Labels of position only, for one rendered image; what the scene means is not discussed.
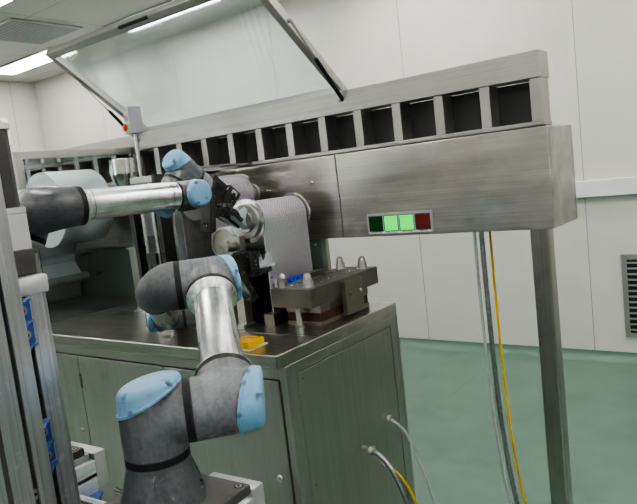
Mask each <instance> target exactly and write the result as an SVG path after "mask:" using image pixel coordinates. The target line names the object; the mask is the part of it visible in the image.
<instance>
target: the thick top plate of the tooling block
mask: <svg viewBox="0 0 637 504"><path fill-rule="evenodd" d="M367 267H368V268H366V269H357V268H358V266H356V267H346V268H345V269H336V268H334V269H331V270H328V271H325V272H324V274H321V275H318V276H315V277H312V280H313V285H314V287H311V288H303V282H302V281H303V279H300V280H297V281H294V282H291V283H288V286H289V287H287V288H272V289H270V290H271V298H272V306H273V307H281V308H308V309H312V308H315V307H317V306H320V305H322V304H325V303H328V302H330V301H333V300H335V299H338V298H340V297H342V293H341V284H340V282H342V281H345V280H348V279H351V278H353V277H356V276H361V277H362V286H363V289H364V288H366V287H369V286H371V285H374V284H376V283H378V274H377V266H367Z"/></svg>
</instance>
